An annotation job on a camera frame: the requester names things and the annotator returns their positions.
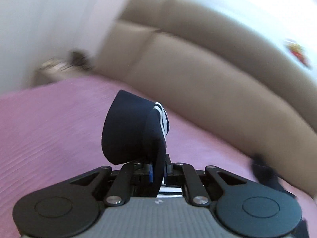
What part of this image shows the navy hoodie with white stripes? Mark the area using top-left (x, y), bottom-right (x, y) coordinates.
top-left (102, 90), bottom-right (170, 197)

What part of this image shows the pink quilted bedspread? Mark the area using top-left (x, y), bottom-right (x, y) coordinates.
top-left (0, 75), bottom-right (315, 238)

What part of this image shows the beige leather headboard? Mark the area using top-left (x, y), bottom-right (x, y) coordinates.
top-left (95, 0), bottom-right (316, 198)

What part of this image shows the bedside table with items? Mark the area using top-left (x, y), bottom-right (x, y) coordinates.
top-left (33, 49), bottom-right (94, 86)

